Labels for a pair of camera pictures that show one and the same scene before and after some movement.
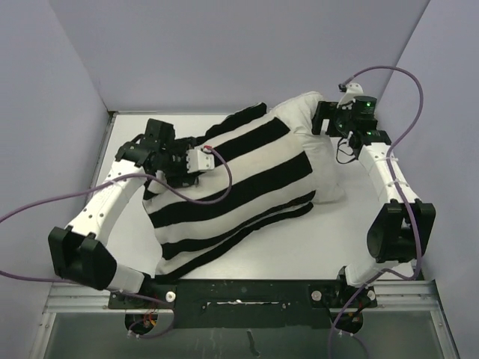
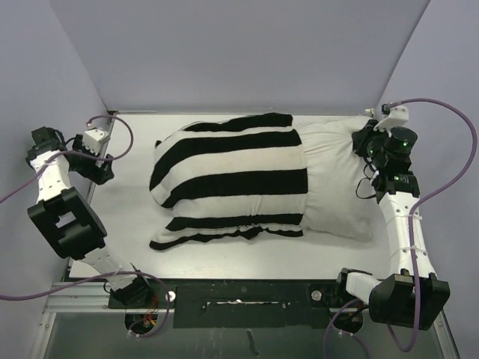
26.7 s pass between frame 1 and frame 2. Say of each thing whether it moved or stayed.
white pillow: moved
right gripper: moved
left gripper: moved
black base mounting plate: stayed
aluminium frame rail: stayed
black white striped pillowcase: moved
